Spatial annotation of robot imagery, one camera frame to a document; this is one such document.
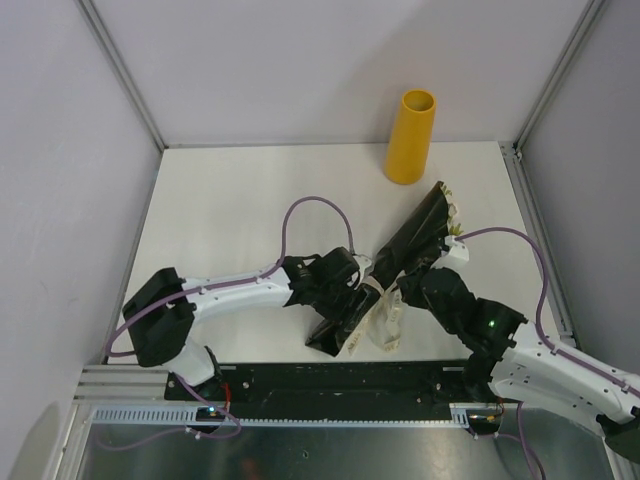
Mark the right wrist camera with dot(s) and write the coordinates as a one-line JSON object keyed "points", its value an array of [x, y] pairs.
{"points": [[454, 255]]}

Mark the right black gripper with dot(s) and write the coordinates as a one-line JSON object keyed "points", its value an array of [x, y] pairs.
{"points": [[408, 286]]}

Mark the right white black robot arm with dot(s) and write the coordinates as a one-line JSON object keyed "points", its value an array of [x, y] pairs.
{"points": [[511, 359]]}

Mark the yellow cylindrical vase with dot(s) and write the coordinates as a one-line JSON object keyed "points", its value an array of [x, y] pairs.
{"points": [[410, 138]]}

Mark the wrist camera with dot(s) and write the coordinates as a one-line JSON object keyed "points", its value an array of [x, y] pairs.
{"points": [[364, 264], [454, 255]]}

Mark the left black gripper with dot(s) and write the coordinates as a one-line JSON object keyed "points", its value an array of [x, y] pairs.
{"points": [[343, 313]]}

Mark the grey slotted cable duct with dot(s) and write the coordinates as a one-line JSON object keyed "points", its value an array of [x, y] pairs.
{"points": [[451, 416]]}

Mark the aluminium frame post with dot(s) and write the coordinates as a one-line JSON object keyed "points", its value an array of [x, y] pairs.
{"points": [[105, 41], [586, 24]]}

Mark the right aluminium frame post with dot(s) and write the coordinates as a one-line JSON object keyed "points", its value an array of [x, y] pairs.
{"points": [[586, 24]]}

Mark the black wrapping paper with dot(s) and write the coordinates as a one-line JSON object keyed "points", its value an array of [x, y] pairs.
{"points": [[416, 244]]}

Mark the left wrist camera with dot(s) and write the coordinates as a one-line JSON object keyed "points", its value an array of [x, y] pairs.
{"points": [[364, 264]]}

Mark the cream printed ribbon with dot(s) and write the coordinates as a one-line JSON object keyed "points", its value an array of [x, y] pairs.
{"points": [[382, 321]]}

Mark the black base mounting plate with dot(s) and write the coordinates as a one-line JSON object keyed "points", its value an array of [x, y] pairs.
{"points": [[351, 389]]}

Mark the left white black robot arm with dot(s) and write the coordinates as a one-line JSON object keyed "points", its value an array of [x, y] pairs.
{"points": [[165, 309]]}

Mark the left aluminium frame post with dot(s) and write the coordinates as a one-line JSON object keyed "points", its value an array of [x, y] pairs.
{"points": [[105, 41]]}

